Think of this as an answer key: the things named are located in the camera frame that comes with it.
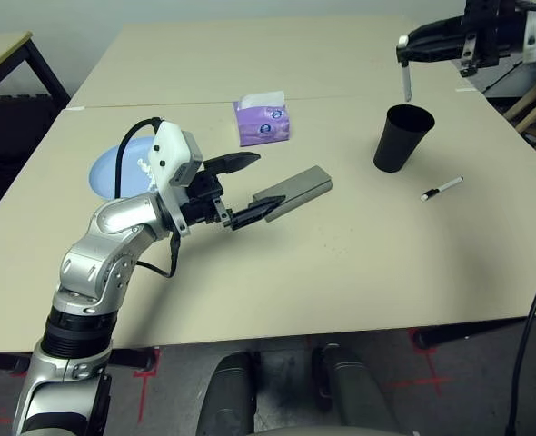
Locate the grey left robot leg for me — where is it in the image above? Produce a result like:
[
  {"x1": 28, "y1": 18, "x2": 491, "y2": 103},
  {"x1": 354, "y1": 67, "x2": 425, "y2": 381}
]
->
[{"x1": 196, "y1": 352, "x2": 263, "y2": 436}]

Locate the beige side table black frame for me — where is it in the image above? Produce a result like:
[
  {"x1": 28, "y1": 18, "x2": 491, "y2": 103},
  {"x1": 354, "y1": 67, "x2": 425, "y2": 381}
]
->
[{"x1": 0, "y1": 30, "x2": 72, "y2": 110}]

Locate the grey glasses case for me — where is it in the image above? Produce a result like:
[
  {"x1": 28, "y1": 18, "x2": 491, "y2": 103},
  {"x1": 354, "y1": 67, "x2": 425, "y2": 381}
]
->
[{"x1": 251, "y1": 165, "x2": 333, "y2": 223}]

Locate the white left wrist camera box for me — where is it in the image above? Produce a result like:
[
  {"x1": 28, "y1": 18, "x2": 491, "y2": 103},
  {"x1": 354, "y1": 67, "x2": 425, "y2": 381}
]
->
[{"x1": 148, "y1": 120, "x2": 204, "y2": 238}]

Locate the beige robot torso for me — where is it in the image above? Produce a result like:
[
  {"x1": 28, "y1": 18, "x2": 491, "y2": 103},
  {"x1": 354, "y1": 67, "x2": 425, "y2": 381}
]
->
[{"x1": 249, "y1": 424, "x2": 414, "y2": 436}]

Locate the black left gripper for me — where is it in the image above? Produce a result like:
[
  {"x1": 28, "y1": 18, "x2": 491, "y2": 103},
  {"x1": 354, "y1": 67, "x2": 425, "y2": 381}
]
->
[{"x1": 179, "y1": 152, "x2": 287, "y2": 233}]

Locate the grey right robot leg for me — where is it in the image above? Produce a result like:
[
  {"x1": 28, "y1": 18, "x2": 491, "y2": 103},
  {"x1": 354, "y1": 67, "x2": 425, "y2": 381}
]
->
[{"x1": 313, "y1": 343, "x2": 401, "y2": 436}]

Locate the purple tissue pack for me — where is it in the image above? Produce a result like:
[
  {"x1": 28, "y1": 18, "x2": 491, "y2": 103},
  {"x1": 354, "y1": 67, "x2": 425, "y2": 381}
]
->
[{"x1": 233, "y1": 90, "x2": 293, "y2": 147}]

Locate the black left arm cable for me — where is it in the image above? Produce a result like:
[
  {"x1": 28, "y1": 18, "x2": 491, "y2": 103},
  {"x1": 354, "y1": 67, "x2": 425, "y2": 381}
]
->
[{"x1": 114, "y1": 116, "x2": 181, "y2": 278}]

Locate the white marker pen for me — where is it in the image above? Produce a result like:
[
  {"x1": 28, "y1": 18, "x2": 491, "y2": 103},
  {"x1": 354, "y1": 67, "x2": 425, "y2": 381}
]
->
[
  {"x1": 421, "y1": 175, "x2": 465, "y2": 203},
  {"x1": 397, "y1": 35, "x2": 414, "y2": 103}
]

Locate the blue plate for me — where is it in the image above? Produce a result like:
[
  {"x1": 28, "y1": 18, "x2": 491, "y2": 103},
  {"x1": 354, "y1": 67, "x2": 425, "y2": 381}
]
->
[{"x1": 88, "y1": 135, "x2": 161, "y2": 201}]

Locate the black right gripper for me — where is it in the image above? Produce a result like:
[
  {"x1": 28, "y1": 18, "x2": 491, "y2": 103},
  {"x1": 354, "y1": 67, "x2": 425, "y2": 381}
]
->
[{"x1": 395, "y1": 0, "x2": 513, "y2": 77}]

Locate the black cup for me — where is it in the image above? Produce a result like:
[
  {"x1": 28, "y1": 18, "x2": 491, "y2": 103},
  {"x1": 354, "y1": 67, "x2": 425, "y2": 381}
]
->
[{"x1": 372, "y1": 104, "x2": 436, "y2": 174}]

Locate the black table foot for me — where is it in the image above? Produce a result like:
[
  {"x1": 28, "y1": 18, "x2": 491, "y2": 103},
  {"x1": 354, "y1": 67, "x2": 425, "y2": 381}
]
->
[
  {"x1": 412, "y1": 317, "x2": 536, "y2": 351},
  {"x1": 0, "y1": 352, "x2": 31, "y2": 374},
  {"x1": 108, "y1": 347, "x2": 158, "y2": 372}
]

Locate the white tissue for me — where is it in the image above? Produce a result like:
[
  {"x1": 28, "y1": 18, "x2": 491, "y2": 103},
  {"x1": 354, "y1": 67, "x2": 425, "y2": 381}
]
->
[{"x1": 136, "y1": 156, "x2": 158, "y2": 192}]

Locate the black stand rod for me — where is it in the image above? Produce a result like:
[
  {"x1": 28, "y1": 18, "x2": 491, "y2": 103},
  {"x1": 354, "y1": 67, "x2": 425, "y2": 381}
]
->
[{"x1": 484, "y1": 58, "x2": 531, "y2": 94}]

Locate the grey robot leg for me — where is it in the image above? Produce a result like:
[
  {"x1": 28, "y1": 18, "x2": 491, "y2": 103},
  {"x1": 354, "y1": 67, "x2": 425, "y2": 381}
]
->
[
  {"x1": 196, "y1": 352, "x2": 263, "y2": 436},
  {"x1": 313, "y1": 343, "x2": 401, "y2": 436}
]

